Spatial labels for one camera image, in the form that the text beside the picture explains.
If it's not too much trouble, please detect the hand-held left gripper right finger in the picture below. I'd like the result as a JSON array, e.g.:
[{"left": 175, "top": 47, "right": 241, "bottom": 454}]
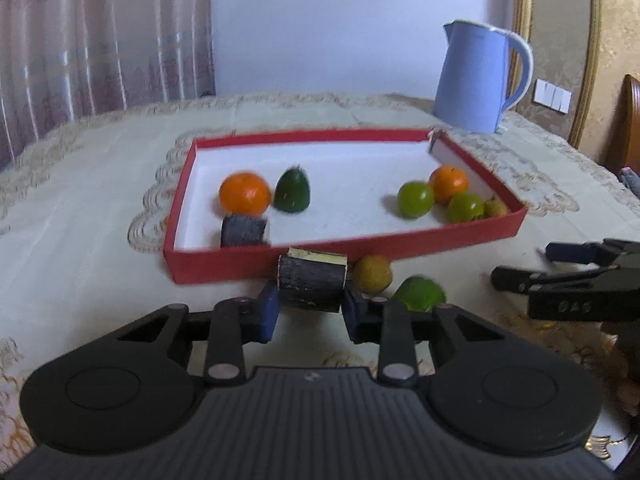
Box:
[{"left": 340, "top": 287, "right": 506, "bottom": 388}]

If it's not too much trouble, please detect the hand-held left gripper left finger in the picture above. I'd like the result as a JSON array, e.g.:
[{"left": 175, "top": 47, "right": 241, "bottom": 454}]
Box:
[{"left": 117, "top": 280, "right": 281, "bottom": 386}]

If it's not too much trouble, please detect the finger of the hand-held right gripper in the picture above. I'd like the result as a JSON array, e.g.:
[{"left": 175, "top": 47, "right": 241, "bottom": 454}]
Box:
[
  {"left": 544, "top": 240, "right": 621, "bottom": 267},
  {"left": 490, "top": 264, "right": 616, "bottom": 298}
]

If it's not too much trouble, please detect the dark sugarcane piece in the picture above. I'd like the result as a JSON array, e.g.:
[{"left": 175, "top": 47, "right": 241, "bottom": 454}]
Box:
[
  {"left": 277, "top": 247, "right": 348, "bottom": 313},
  {"left": 220, "top": 213, "right": 272, "bottom": 248}
]

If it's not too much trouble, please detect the red shallow cardboard box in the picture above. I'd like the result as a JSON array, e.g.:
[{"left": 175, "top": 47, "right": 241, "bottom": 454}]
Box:
[{"left": 163, "top": 129, "right": 529, "bottom": 286}]

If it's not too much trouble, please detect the light green cucumber chunk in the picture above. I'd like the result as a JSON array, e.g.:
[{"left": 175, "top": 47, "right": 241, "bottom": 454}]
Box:
[{"left": 391, "top": 275, "right": 447, "bottom": 313}]

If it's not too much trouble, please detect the small yellow pear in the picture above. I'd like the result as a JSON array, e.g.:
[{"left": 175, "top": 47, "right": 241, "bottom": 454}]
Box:
[{"left": 483, "top": 195, "right": 509, "bottom": 219}]

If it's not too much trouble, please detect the green tomato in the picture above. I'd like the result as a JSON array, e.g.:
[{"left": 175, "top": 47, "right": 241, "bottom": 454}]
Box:
[
  {"left": 446, "top": 193, "right": 485, "bottom": 224},
  {"left": 397, "top": 180, "right": 435, "bottom": 219}
]

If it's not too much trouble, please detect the orange tangerine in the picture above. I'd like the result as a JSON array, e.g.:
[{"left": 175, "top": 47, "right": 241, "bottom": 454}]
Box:
[
  {"left": 429, "top": 165, "right": 471, "bottom": 205},
  {"left": 218, "top": 172, "right": 272, "bottom": 215}
]

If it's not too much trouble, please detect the dark green cucumber end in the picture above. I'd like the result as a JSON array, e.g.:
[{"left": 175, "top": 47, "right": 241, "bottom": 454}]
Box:
[{"left": 273, "top": 165, "right": 311, "bottom": 212}]

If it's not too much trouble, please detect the small yellow citrus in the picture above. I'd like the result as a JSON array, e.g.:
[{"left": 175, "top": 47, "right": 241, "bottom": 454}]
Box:
[{"left": 351, "top": 254, "right": 394, "bottom": 295}]

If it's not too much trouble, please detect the grey cloth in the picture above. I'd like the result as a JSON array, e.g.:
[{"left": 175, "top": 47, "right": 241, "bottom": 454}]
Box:
[{"left": 617, "top": 166, "right": 640, "bottom": 198}]

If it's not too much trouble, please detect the brown wooden furniture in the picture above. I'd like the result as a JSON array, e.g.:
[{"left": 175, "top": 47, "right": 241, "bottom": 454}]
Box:
[{"left": 602, "top": 74, "right": 640, "bottom": 176}]

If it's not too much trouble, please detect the blue electric kettle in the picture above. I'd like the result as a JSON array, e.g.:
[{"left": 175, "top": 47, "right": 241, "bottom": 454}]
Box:
[{"left": 431, "top": 19, "right": 534, "bottom": 134}]

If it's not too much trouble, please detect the cream embroidered tablecloth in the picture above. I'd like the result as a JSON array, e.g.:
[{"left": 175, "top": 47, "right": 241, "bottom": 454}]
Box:
[{"left": 0, "top": 91, "right": 640, "bottom": 466}]

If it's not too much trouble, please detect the pink patterned curtain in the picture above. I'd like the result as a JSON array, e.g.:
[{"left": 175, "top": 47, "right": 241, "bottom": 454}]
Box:
[{"left": 0, "top": 0, "right": 217, "bottom": 171}]

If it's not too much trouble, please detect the white wall switch panel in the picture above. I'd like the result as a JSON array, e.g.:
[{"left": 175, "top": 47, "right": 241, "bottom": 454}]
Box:
[{"left": 533, "top": 78, "right": 572, "bottom": 113}]

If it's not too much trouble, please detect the gold arched wall frame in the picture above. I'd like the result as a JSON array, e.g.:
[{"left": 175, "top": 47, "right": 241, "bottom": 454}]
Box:
[{"left": 512, "top": 0, "right": 602, "bottom": 150}]

